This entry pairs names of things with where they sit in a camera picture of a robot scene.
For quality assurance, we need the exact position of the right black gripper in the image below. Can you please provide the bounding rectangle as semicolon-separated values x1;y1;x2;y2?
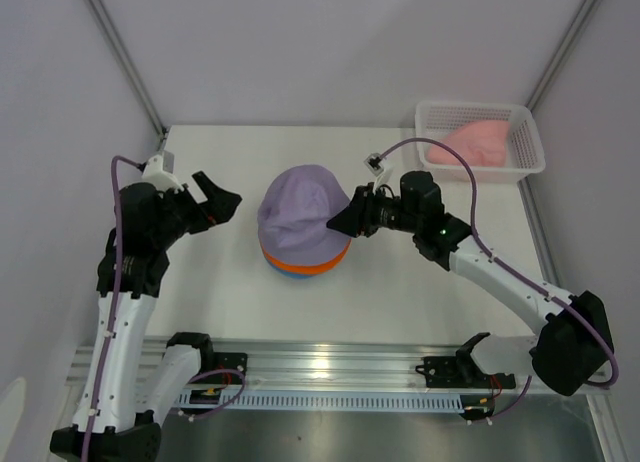
326;183;421;239

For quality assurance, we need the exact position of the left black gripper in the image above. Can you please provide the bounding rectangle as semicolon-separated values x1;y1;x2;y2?
152;171;240;249

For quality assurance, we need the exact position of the purple bucket hat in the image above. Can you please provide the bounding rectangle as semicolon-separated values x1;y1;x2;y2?
257;164;351;265

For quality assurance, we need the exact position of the orange bucket hat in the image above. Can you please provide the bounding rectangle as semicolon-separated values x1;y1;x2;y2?
260;242;351;277

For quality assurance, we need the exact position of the blue bucket hat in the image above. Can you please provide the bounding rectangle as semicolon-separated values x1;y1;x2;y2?
267;260;324;280

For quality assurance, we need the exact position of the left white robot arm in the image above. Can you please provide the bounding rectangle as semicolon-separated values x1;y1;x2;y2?
50;172;244;461

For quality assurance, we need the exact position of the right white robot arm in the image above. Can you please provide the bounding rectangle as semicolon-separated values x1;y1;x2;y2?
327;171;614;396

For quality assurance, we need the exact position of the pink bucket hat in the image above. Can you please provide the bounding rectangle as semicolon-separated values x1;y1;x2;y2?
441;120;510;167

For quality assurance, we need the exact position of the white plastic basket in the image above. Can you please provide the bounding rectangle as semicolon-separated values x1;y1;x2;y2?
415;101;546;184

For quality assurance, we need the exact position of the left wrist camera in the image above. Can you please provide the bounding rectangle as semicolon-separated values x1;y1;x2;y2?
141;151;187;194

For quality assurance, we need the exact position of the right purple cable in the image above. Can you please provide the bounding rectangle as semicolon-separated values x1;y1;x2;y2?
377;137;619;426

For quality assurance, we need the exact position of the aluminium mounting rail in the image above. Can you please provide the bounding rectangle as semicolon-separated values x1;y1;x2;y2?
64;334;612;396

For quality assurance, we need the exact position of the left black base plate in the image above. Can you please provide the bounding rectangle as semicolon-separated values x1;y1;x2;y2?
196;352;248;386

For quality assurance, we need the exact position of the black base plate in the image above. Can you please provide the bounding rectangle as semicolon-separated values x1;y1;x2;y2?
196;352;248;386
415;356;516;389

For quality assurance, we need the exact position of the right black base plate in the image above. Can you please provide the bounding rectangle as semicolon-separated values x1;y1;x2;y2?
415;356;516;389

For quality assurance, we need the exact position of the white slotted cable duct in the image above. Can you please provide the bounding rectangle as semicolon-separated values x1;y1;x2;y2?
174;389;464;414

